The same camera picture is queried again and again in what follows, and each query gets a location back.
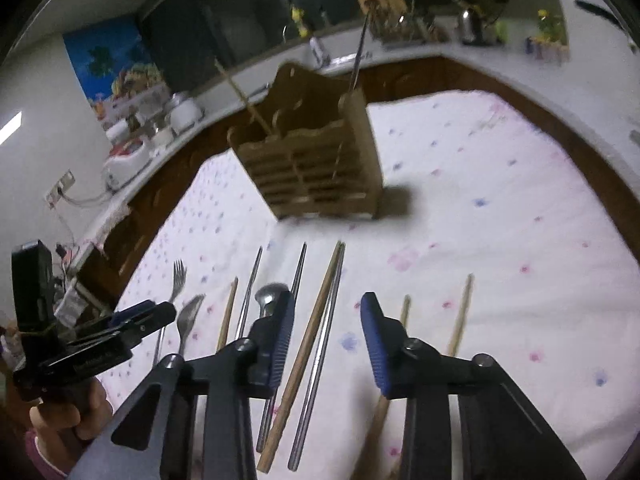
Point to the steel electric kettle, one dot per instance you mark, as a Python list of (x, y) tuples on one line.
[(467, 25)]

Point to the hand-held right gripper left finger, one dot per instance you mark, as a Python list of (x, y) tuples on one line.
[(281, 342)]

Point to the small dark bottle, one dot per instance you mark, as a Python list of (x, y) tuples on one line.
[(324, 16)]

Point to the metal fork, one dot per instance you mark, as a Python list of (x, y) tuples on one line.
[(178, 280), (189, 317)]

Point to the curved metal faucet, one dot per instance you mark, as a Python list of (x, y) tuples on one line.
[(285, 32)]

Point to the person's left forearm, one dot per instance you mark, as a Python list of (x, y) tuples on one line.
[(42, 460)]

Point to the white faucet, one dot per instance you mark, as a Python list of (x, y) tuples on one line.
[(318, 51)]

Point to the dish rack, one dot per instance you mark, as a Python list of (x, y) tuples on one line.
[(400, 35)]

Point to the green yellow drink bottle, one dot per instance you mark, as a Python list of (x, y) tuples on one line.
[(547, 22)]

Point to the wooden utensil holder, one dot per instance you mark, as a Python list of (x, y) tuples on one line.
[(320, 180)]

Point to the metal spoon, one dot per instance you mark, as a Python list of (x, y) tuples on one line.
[(270, 294)]

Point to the person's left hand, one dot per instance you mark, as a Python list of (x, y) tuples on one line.
[(92, 412)]

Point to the metal chopstick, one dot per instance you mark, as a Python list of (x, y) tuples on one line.
[(250, 290), (299, 270), (320, 360), (359, 55)]

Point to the dark window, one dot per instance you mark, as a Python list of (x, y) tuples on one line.
[(225, 25)]

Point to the white wall socket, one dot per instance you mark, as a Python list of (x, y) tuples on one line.
[(62, 182)]

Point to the red and white rice cooker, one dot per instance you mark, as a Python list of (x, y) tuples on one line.
[(125, 162)]

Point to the paper towel roll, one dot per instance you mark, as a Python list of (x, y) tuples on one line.
[(116, 132)]

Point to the wooden spice rack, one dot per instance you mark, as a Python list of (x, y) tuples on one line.
[(550, 51)]

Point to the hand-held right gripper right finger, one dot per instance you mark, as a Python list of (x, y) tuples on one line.
[(375, 350)]

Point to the floral white tablecloth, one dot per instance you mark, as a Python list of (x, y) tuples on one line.
[(475, 260)]

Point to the wooden chopstick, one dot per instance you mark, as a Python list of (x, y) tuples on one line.
[(305, 360), (405, 310), (461, 310), (240, 92), (227, 312)]

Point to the blue fruit wall poster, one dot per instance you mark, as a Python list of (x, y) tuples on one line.
[(100, 60)]

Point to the wooden cutting board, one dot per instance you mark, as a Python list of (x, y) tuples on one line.
[(385, 0)]

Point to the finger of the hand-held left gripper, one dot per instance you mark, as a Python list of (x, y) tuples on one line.
[(150, 319), (127, 314)]

